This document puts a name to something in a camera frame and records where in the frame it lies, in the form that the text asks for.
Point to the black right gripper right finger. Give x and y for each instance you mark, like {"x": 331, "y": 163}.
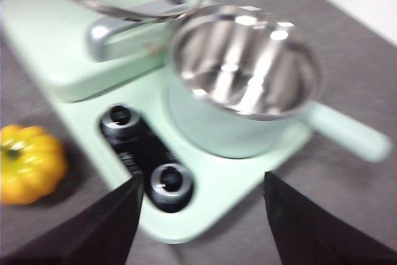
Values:
{"x": 316, "y": 237}

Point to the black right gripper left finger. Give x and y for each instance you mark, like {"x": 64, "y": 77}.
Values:
{"x": 93, "y": 234}

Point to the yellow plastic pumpkin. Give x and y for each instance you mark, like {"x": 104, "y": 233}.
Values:
{"x": 29, "y": 165}

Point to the silver control knob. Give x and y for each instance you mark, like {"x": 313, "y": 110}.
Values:
{"x": 119, "y": 120}
{"x": 170, "y": 185}

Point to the green breakfast machine base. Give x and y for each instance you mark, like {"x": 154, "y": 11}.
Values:
{"x": 223, "y": 181}

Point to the green hinged grill cover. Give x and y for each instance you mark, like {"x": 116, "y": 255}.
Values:
{"x": 46, "y": 47}

